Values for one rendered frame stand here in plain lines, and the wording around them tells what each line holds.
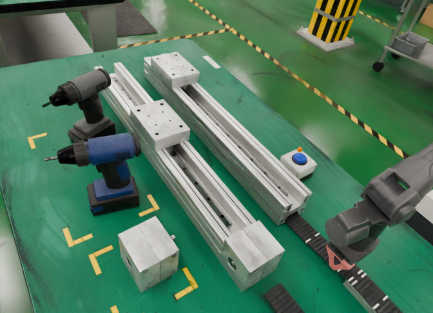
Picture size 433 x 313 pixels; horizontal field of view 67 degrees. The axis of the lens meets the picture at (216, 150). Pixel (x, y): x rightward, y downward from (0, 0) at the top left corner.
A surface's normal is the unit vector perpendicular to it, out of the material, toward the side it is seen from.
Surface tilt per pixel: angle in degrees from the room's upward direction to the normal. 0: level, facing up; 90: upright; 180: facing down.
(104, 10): 90
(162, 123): 0
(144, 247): 0
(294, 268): 0
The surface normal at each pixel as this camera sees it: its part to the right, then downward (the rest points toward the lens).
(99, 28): 0.54, 0.62
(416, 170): -0.56, -0.38
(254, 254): 0.13, -0.72
